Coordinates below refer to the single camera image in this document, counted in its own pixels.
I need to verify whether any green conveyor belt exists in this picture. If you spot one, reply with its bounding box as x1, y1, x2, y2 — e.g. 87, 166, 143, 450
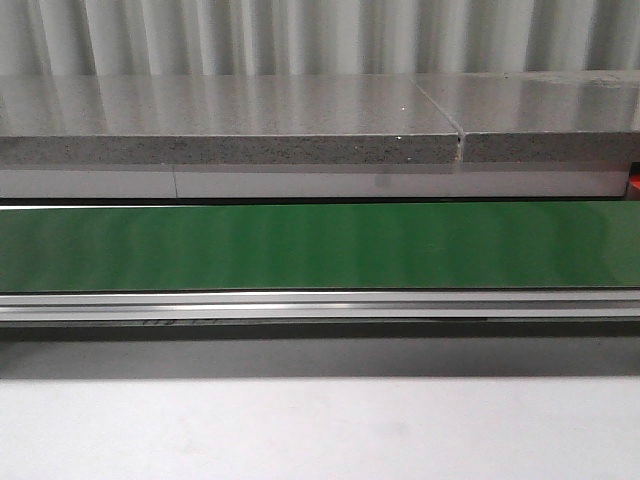
1, 201, 639, 293

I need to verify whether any grey speckled stone counter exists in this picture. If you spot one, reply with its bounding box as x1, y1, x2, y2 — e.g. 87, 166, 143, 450
1, 71, 639, 203

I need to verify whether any orange object at right edge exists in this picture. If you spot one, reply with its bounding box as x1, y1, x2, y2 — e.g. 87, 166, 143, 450
625, 162, 640, 201

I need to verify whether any grey pleated curtain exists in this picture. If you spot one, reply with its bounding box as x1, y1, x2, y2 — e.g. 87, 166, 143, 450
1, 1, 639, 75

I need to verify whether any aluminium conveyor frame rail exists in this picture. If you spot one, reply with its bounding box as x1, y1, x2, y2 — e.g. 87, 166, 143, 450
1, 289, 639, 340

